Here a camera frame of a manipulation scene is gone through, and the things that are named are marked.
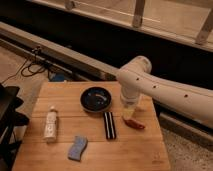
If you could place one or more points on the dark blue ceramic bowl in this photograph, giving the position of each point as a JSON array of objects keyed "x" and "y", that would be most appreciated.
[{"x": 95, "y": 99}]

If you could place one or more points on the white tube bottle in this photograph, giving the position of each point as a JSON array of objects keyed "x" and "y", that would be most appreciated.
[{"x": 50, "y": 131}]

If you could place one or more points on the blue object on floor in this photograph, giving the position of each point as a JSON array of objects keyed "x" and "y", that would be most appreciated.
[{"x": 58, "y": 78}]

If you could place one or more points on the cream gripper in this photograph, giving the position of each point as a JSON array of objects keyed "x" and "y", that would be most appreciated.
[{"x": 128, "y": 112}]

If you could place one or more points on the red chili pepper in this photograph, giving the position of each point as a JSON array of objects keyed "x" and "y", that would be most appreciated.
[{"x": 134, "y": 124}]

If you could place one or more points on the black chair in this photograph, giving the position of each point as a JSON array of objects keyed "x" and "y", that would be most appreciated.
[{"x": 9, "y": 118}]

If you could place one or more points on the blue sponge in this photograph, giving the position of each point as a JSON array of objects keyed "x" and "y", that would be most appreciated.
[{"x": 78, "y": 147}]

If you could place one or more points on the metal rail beam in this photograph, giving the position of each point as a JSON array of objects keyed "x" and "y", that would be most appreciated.
[{"x": 66, "y": 55}]

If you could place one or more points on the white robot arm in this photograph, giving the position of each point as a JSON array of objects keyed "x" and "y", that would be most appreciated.
[{"x": 135, "y": 79}]

